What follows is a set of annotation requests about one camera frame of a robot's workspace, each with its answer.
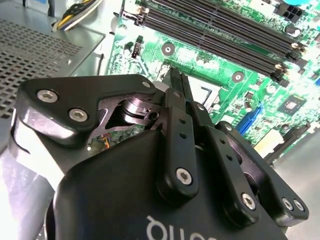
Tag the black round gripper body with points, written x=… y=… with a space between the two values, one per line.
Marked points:
x=112 y=200

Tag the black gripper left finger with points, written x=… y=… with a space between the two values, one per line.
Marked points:
x=176 y=147

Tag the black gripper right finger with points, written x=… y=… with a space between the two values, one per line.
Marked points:
x=236 y=175

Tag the silver CPU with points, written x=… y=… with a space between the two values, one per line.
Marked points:
x=202 y=98

